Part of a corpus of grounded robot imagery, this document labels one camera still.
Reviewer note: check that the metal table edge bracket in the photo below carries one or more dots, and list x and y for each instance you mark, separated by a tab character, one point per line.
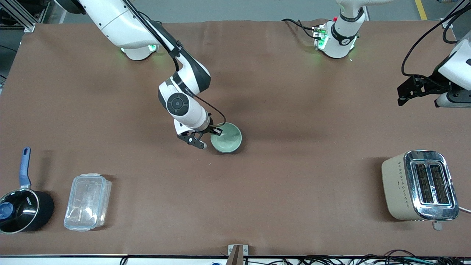
237	250

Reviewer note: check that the aluminium frame profile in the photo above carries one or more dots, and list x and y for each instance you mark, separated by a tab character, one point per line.
22	16

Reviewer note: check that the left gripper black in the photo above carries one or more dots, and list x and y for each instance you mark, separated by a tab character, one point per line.
432	83

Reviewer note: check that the green bowl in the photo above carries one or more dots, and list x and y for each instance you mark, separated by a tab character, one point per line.
230	141

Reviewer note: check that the beige chrome two-slot toaster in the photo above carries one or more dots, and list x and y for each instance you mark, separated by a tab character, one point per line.
397	191

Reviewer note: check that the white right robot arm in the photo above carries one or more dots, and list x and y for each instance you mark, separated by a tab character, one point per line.
117	22

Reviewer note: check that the green-lit arm base connector box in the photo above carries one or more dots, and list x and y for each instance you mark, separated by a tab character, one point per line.
319	36

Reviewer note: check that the clear plastic lidded container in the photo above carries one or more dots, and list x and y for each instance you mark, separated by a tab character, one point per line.
86	202

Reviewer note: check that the small blue round object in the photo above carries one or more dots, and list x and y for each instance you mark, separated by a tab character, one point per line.
5	211

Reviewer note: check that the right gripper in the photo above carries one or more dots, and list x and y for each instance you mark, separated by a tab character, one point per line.
211	129

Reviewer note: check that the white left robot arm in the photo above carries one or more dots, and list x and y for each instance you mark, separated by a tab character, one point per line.
344	36

